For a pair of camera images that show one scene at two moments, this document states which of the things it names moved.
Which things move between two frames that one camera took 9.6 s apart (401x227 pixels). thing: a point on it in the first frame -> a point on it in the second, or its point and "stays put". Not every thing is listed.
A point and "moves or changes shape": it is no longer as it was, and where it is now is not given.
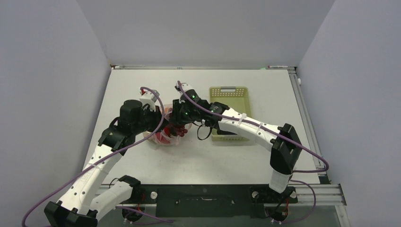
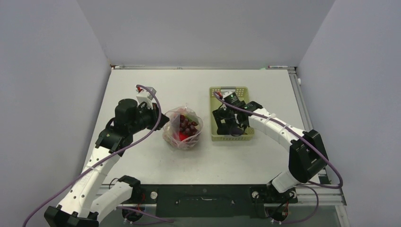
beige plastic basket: [235, 98] stays put
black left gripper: [156, 115] stays put
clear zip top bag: [170, 134] moves or changes shape
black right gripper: [177, 117] -> [220, 115]
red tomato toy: [161, 138] -> [179, 135]
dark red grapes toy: [172, 129] -> [187, 126]
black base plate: [209, 201] stays put
